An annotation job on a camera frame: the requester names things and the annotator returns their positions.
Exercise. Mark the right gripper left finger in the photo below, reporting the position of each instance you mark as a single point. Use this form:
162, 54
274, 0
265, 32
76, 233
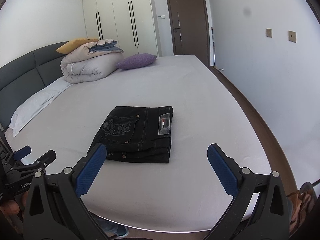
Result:
87, 168

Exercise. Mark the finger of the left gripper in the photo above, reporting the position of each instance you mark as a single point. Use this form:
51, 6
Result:
20, 154

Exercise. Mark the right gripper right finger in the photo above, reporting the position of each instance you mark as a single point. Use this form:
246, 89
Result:
226, 169

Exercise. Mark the black denim pants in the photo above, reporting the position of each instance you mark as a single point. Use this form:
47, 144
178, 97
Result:
137, 134

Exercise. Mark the operator left hand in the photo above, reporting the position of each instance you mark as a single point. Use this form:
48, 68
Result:
12, 218

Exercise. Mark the white pillow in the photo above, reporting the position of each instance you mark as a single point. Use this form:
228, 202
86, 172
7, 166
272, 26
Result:
35, 104

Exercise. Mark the white bed mattress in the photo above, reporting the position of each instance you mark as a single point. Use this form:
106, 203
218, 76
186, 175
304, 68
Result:
184, 195

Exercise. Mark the brown leather bag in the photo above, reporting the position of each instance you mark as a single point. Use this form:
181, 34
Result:
301, 203

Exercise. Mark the dark grey headboard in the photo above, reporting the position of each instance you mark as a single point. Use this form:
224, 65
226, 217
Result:
27, 75

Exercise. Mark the folded grey duvet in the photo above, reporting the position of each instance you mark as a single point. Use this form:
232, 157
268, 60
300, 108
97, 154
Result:
81, 66

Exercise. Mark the yellow pillow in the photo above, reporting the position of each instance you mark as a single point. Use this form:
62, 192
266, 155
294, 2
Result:
74, 44

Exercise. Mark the purple pillow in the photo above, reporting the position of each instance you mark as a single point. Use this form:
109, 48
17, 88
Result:
136, 61

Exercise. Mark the folded blue jeans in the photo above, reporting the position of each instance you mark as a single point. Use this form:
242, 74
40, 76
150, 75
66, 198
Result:
106, 47

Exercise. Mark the brown door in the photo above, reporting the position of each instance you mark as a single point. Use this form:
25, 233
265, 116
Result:
190, 28

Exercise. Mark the cream wardrobe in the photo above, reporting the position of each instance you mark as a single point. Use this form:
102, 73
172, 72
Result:
130, 22

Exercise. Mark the wall socket plate far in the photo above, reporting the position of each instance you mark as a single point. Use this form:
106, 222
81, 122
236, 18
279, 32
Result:
269, 33

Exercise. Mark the wall socket plate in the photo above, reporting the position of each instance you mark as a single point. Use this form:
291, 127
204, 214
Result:
292, 36
269, 33

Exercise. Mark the wall socket plate near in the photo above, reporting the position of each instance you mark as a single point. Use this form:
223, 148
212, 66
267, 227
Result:
292, 36

